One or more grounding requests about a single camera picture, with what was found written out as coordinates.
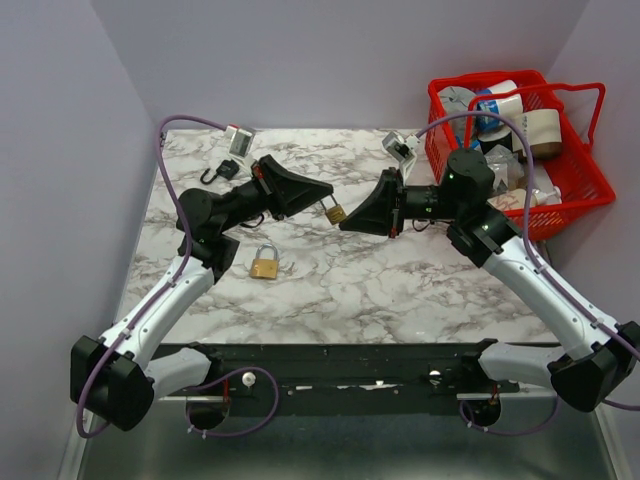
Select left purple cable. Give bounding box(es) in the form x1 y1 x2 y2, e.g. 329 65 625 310
75 115 280 440

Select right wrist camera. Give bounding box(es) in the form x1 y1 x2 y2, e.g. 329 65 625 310
382 131 420 183

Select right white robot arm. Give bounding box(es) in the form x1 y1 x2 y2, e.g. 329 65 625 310
339 149 639 412

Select grey crumpled bag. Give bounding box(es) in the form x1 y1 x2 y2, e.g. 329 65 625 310
438 86 475 140

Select large brass padlock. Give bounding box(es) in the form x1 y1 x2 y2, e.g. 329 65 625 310
249 243 279 280

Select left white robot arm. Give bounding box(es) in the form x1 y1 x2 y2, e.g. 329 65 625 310
70 155 334 438

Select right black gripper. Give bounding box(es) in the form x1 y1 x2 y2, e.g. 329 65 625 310
340 168 462 240

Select beige lotion pump bottle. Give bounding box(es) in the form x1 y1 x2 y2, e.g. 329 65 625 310
487 185 563 213

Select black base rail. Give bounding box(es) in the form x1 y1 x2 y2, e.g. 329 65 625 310
149 339 561 417

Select purple cable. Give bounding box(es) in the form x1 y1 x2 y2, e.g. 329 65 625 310
409 110 640 437
75 115 280 440

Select small brass padlock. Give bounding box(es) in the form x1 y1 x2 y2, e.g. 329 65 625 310
320 195 347 225

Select black padlock with keys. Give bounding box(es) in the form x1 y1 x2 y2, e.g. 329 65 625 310
199 159 240 185

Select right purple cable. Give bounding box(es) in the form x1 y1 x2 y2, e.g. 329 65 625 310
409 110 640 437

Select beige tape roll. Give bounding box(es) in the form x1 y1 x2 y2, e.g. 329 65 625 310
513 109 563 160

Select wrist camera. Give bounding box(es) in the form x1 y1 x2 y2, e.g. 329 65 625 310
225 125 256 173
382 131 420 183

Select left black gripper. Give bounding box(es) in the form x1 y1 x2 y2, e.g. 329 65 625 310
216 155 333 235

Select red plastic basket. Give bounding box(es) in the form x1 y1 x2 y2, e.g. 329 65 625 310
427 70 616 242

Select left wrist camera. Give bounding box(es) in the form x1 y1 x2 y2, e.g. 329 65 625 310
225 125 256 173

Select white blue paper cup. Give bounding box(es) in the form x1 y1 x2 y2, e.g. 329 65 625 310
476 79 524 133

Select clear plastic bag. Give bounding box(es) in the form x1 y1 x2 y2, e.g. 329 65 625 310
485 145 524 194

